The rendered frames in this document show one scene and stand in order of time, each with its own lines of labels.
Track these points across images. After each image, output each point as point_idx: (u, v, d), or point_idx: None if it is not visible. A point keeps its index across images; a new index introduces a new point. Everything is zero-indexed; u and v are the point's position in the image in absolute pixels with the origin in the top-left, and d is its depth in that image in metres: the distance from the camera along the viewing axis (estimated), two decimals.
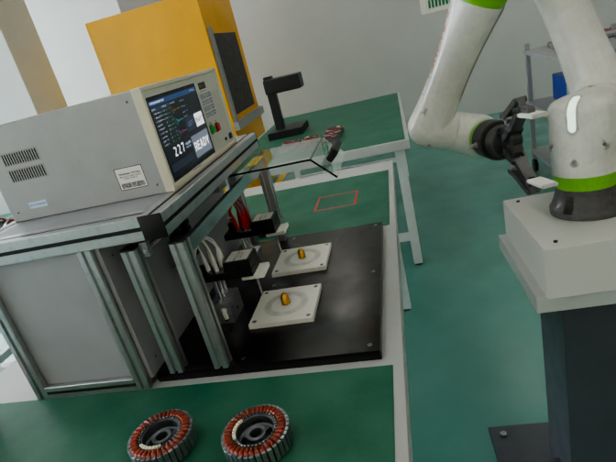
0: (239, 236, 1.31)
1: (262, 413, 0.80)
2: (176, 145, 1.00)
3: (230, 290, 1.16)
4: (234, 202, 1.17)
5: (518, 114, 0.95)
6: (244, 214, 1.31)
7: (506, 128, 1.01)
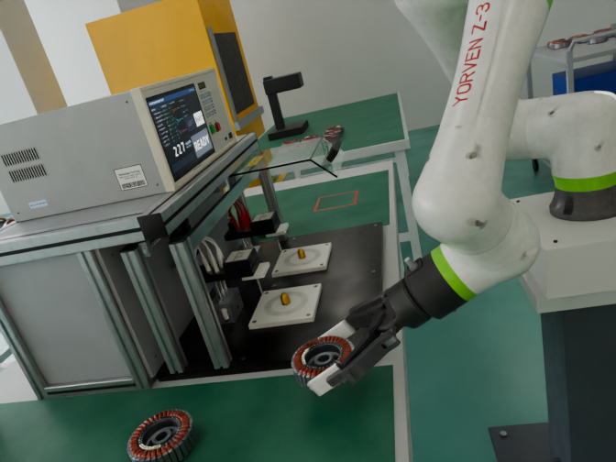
0: (239, 236, 1.31)
1: (326, 343, 0.85)
2: (176, 145, 1.00)
3: (230, 290, 1.16)
4: (234, 202, 1.17)
5: (335, 366, 0.75)
6: (244, 214, 1.31)
7: (368, 332, 0.75)
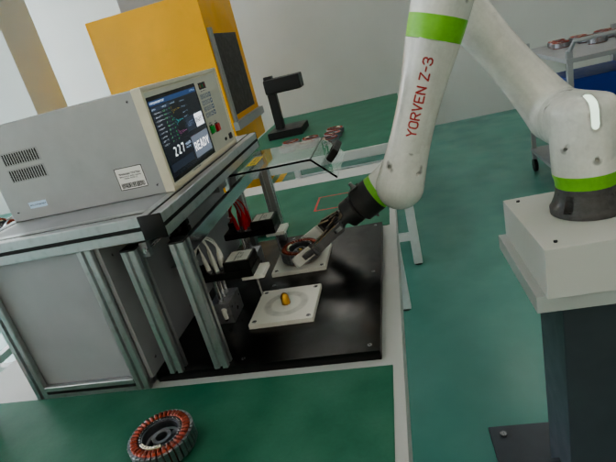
0: (239, 236, 1.31)
1: (302, 241, 1.36)
2: (176, 145, 1.00)
3: (230, 290, 1.16)
4: (234, 202, 1.17)
5: (308, 247, 1.25)
6: (244, 214, 1.31)
7: (326, 227, 1.26)
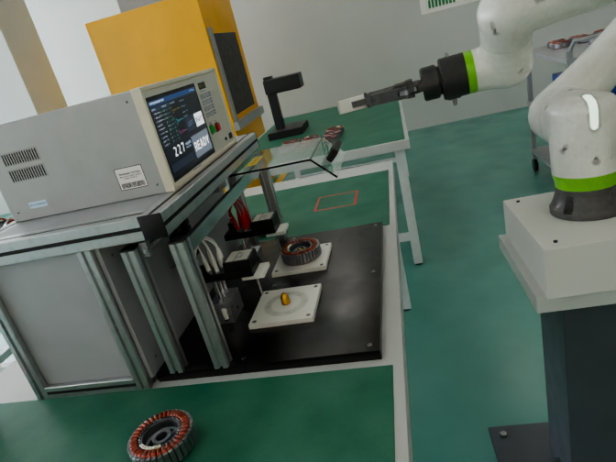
0: (239, 236, 1.31)
1: (302, 241, 1.36)
2: (176, 145, 1.00)
3: (230, 290, 1.16)
4: (234, 202, 1.17)
5: (365, 106, 1.15)
6: (244, 214, 1.31)
7: None
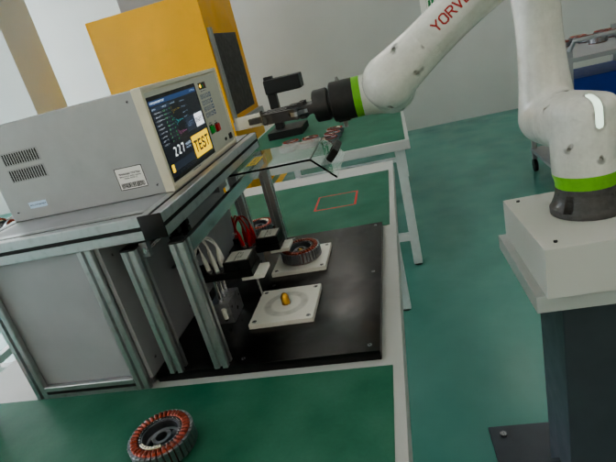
0: None
1: (302, 241, 1.36)
2: (176, 145, 1.00)
3: (230, 290, 1.16)
4: (234, 202, 1.17)
5: (263, 124, 1.18)
6: (249, 230, 1.33)
7: None
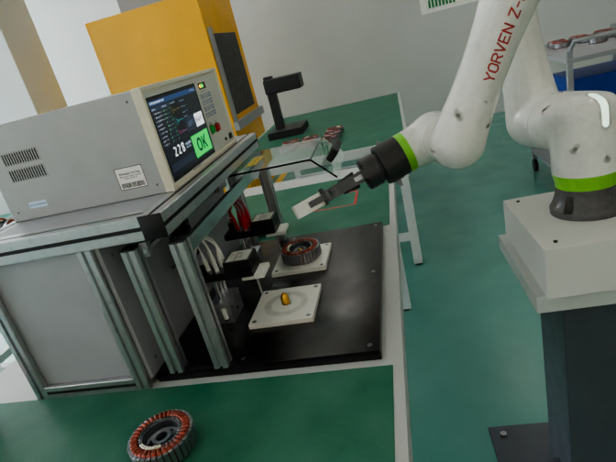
0: (239, 236, 1.31)
1: (302, 241, 1.36)
2: (176, 145, 1.00)
3: (230, 290, 1.16)
4: (234, 202, 1.17)
5: None
6: (244, 214, 1.31)
7: None
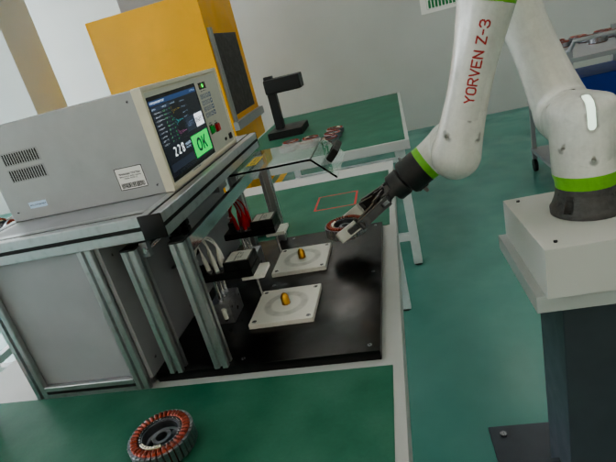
0: (239, 236, 1.31)
1: (346, 218, 1.35)
2: (176, 145, 1.00)
3: (230, 290, 1.16)
4: (234, 202, 1.17)
5: (362, 212, 1.36)
6: (244, 214, 1.31)
7: None
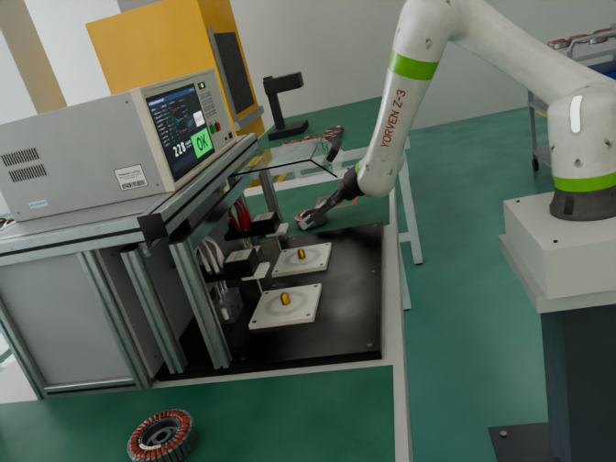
0: (239, 236, 1.31)
1: (315, 210, 1.69)
2: (176, 145, 1.00)
3: (230, 290, 1.16)
4: (234, 202, 1.17)
5: None
6: (244, 214, 1.31)
7: None
